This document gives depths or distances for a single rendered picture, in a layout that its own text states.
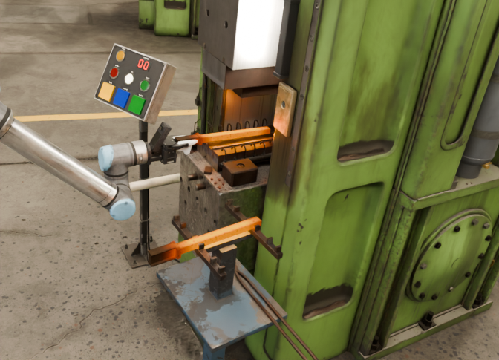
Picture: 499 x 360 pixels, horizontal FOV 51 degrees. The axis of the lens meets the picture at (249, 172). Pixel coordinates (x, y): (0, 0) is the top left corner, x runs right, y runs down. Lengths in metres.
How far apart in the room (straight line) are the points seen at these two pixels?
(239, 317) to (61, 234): 1.74
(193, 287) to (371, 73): 0.96
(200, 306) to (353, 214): 0.74
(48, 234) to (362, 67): 2.17
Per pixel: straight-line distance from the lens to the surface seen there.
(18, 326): 2.80
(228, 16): 1.86
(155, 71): 2.40
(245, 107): 2.35
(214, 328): 1.74
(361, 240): 2.25
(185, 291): 1.85
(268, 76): 2.01
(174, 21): 6.84
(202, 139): 2.05
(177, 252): 1.58
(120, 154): 1.94
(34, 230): 3.35
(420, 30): 1.88
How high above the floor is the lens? 2.00
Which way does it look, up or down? 31 degrees down
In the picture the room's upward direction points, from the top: 7 degrees clockwise
